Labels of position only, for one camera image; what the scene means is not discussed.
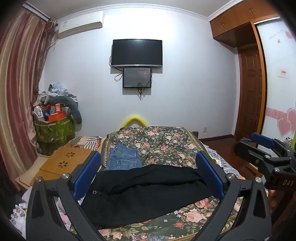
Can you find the white printed bedsheet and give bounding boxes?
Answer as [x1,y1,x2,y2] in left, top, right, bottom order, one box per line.
[203,145,245,179]

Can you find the brown wooden door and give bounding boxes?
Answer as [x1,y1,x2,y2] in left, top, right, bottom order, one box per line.
[236,47,263,142]

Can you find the grey curved pillow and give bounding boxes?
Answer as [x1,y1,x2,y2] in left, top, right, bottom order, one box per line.
[49,95,82,123]

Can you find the striped peach blanket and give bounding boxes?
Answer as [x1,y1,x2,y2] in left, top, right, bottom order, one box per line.
[66,136,107,153]

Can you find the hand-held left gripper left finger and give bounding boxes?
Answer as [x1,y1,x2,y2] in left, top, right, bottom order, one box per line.
[25,151,102,241]

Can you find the black pants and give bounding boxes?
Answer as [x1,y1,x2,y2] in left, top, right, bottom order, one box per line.
[80,164,219,229]

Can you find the blue jeans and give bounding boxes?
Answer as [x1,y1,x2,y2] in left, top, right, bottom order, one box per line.
[106,143,143,171]

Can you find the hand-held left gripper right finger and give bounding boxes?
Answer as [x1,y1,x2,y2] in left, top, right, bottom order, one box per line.
[195,151,272,241]

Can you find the yellow foam tube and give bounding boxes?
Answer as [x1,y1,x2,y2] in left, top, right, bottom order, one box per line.
[120,114,148,128]

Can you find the white wardrobe door pink hearts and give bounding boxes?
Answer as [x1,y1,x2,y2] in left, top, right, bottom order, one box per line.
[251,17,296,144]

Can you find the wooden lap desk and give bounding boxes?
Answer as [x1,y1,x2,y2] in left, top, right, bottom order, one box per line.
[15,146,93,194]

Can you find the small black wall monitor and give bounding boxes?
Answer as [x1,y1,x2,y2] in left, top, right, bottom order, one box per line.
[123,67,152,89]

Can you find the striped pink curtain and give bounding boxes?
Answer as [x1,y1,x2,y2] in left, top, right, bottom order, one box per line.
[0,7,57,186]

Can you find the white air conditioner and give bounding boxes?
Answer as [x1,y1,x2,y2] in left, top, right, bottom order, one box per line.
[57,14,105,39]

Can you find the orange box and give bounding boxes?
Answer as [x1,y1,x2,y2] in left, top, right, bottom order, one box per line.
[48,112,67,122]

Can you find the wooden overhead cabinet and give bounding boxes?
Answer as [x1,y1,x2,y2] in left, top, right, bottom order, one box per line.
[209,0,280,48]

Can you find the black monitor cable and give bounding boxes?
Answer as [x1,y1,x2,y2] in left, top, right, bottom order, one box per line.
[137,82,149,100]

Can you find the pile of clothes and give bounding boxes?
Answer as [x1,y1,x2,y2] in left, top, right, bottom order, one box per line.
[33,82,78,109]

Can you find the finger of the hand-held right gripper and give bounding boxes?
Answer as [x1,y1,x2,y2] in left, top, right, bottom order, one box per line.
[251,133,281,151]
[234,137,278,163]

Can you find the black wall television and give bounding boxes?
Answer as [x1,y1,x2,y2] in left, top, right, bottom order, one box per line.
[110,39,163,68]

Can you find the dark floral blanket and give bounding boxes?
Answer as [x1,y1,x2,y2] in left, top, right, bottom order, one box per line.
[69,126,243,241]

